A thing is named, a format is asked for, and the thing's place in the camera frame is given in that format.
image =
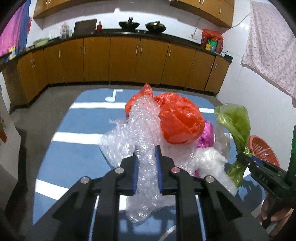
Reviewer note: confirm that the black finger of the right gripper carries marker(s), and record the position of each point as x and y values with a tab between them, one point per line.
244	159

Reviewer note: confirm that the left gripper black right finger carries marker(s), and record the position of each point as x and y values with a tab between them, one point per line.
205	209

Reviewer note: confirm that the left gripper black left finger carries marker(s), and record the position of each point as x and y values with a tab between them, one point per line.
89	209

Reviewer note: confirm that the clear plastic bag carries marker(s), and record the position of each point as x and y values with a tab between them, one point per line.
221	148

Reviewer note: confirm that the light green plastic bag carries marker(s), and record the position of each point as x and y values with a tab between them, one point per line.
235	119

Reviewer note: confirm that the magenta plastic bag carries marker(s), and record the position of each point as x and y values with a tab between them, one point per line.
205	136

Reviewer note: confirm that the knotted red plastic bag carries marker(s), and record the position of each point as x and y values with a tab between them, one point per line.
180	119

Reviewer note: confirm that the clear bubble wrap sheet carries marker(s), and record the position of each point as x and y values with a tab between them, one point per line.
139	134

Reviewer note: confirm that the orange lower kitchen cabinets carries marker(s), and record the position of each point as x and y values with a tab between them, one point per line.
113	58

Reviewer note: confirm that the right hand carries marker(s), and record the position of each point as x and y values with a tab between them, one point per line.
280	218

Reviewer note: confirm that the red plastic basket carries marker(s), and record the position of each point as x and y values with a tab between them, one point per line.
262	150

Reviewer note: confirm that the blue white striped tablecloth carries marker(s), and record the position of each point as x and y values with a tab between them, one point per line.
74	152

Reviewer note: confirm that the white cabinet with flower decal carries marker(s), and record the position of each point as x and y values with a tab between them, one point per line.
10	138

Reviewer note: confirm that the pink floral hanging cloth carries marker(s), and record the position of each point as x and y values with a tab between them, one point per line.
270	48

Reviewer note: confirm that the red plastic bag pointed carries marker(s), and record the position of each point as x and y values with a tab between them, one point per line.
146	90

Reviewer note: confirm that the red bag of groceries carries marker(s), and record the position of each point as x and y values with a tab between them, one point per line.
212	41

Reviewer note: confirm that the orange upper cabinets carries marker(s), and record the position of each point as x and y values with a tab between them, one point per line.
219	13

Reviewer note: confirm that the black wok with lid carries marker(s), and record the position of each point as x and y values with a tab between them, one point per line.
155	27

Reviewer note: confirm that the black wok left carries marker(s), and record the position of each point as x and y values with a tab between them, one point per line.
129	26

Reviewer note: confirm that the green basin on counter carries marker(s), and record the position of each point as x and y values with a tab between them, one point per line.
41	42

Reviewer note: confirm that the glass jars on counter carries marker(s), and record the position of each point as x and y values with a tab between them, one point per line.
65	31

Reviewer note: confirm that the magenta blue hanging cloth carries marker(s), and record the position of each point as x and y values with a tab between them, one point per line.
16	31

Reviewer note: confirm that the dark cutting board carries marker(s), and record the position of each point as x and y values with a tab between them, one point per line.
84	27

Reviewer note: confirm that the red sauce bottle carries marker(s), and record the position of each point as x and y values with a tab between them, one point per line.
99	27

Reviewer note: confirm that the wall socket with cable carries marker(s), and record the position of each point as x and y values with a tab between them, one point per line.
194	33

